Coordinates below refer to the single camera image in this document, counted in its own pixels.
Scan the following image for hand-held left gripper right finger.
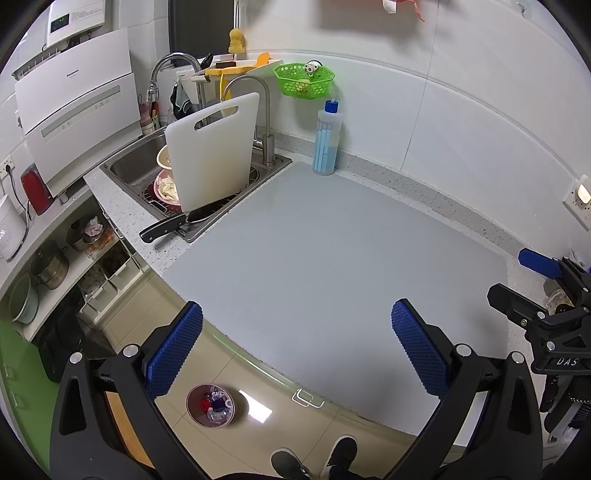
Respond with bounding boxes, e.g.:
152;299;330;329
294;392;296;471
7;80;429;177
385;298;546;480

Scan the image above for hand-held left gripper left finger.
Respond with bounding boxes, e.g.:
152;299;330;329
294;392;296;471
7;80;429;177
50;301;208;480

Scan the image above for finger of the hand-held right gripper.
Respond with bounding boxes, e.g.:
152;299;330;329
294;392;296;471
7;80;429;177
488;283;561;330
518;248;591;305

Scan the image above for pink round waste bin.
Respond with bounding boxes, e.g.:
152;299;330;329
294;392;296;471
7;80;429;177
185;383;236;429

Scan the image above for person's right hand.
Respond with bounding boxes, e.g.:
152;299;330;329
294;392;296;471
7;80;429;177
539;374;591;444

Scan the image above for clear plastic package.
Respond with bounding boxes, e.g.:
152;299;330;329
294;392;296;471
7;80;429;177
545;286;575;315

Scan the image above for white storage bins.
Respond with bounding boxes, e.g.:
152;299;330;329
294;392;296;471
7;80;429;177
78;240;139;312

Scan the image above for person's right shoe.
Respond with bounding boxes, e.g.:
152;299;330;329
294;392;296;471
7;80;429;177
321;436;358;478

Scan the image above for person's shoe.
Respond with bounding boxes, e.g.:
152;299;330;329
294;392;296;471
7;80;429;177
271;448;310;480
321;436;358;478

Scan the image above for small steel pot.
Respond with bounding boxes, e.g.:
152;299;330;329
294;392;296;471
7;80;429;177
66;219;100;252

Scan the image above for large steel pot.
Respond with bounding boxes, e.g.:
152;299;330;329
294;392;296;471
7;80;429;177
30;241;70;291

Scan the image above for person's left shoe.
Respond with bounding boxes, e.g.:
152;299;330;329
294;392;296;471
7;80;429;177
271;448;310;480

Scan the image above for green cabinet door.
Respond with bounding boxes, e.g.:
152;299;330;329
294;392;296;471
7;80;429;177
0;318;52;472

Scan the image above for pale green bowl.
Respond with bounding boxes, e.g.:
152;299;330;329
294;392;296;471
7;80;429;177
8;272;40;324

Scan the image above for pink bowl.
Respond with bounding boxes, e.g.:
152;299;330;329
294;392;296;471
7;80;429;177
154;170;182;204

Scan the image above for white open shelf unit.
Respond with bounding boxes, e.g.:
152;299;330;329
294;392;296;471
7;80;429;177
0;185;148;344

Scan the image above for white cutting board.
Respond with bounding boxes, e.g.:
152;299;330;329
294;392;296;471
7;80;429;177
165;92;260;212

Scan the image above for steel sink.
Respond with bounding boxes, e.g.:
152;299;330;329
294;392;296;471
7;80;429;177
99;124;294;244

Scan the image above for white rice cooker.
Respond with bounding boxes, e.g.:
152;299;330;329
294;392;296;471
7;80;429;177
0;194;26;261

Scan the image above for red jug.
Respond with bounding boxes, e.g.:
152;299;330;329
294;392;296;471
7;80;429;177
21;168;54;216

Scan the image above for blue water filter bottle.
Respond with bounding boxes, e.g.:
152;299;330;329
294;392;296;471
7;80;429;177
312;99;343;176

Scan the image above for slim steel faucet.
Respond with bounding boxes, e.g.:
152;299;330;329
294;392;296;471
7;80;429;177
221;75;277;167

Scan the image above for utensil cup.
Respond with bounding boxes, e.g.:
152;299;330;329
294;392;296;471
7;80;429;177
139;95;161;136

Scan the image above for dark dish cloth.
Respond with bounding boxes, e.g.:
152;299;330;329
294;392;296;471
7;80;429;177
169;85;197;121

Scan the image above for white countertop dishwasher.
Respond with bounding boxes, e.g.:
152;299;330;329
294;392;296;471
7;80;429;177
13;28;144;199

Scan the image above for yellow cloth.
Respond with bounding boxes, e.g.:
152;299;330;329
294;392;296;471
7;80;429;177
204;53;271;100

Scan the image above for green plastic basket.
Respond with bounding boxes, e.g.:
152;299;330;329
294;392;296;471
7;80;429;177
272;62;336;100

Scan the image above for curved chrome sprayer faucet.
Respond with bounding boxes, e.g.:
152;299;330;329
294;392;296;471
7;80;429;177
147;52;206;112

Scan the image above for red white hanging cloth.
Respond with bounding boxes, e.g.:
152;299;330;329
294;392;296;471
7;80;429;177
381;0;426;23

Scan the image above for white sink shelf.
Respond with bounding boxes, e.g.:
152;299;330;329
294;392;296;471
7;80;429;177
191;56;284;84

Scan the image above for dark window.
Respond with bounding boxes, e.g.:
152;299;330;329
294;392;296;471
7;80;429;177
168;0;236;58

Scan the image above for white water heater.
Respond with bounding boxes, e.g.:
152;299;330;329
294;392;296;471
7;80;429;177
46;0;109;47

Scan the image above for lit white wall switch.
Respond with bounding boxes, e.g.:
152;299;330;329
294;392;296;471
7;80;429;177
562;174;591;217

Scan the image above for metal drawer handle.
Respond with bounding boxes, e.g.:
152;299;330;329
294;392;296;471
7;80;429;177
292;389;325;408

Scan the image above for black handled kitchen knife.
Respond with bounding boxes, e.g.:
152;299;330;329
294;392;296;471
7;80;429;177
140;203;241;244

